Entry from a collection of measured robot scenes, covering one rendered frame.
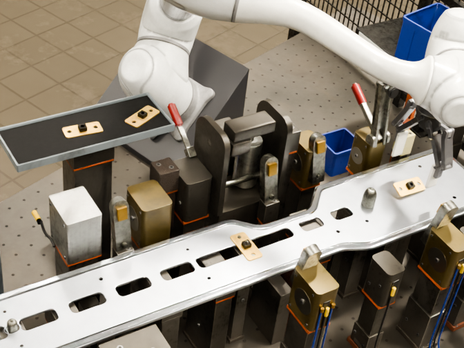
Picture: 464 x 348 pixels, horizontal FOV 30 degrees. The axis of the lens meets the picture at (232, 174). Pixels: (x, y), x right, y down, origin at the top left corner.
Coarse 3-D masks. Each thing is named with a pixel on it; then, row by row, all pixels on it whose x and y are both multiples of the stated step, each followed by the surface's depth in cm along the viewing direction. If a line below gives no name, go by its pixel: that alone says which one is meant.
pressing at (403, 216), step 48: (336, 192) 208; (384, 192) 210; (432, 192) 211; (192, 240) 190; (288, 240) 193; (336, 240) 195; (384, 240) 197; (48, 288) 175; (96, 288) 176; (192, 288) 179; (240, 288) 182; (48, 336) 166; (96, 336) 167
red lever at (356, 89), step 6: (354, 84) 218; (354, 90) 218; (360, 90) 218; (360, 96) 217; (360, 102) 217; (366, 102) 217; (366, 108) 217; (366, 114) 216; (378, 132) 216; (378, 138) 215
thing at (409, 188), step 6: (408, 180) 211; (414, 180) 212; (420, 180) 212; (396, 186) 209; (402, 186) 209; (408, 186) 209; (414, 186) 209; (420, 186) 211; (402, 192) 208; (408, 192) 209; (414, 192) 210
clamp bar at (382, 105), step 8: (376, 88) 209; (384, 88) 208; (392, 88) 205; (376, 96) 209; (384, 96) 210; (392, 96) 206; (376, 104) 210; (384, 104) 211; (376, 112) 211; (384, 112) 213; (376, 120) 212; (384, 120) 214; (376, 128) 213; (384, 128) 215; (376, 136) 214; (384, 136) 216; (376, 144) 215; (384, 144) 217
